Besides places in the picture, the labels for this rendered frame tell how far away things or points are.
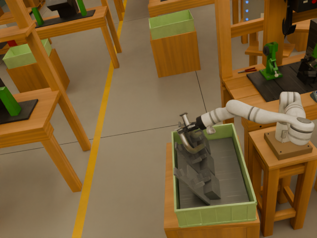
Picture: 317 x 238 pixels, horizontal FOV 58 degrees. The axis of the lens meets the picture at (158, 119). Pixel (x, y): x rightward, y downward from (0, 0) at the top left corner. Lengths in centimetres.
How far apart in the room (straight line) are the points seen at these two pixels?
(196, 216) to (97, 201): 157
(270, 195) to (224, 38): 120
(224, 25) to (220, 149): 96
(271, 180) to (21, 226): 235
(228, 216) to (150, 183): 143
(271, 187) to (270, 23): 124
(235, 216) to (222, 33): 137
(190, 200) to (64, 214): 165
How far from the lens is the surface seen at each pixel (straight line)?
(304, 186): 215
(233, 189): 172
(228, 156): 188
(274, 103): 220
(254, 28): 253
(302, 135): 134
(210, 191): 162
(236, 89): 238
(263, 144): 195
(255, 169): 222
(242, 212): 159
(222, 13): 229
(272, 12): 244
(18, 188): 359
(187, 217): 159
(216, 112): 145
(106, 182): 309
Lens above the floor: 224
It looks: 38 degrees down
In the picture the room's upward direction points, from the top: 14 degrees counter-clockwise
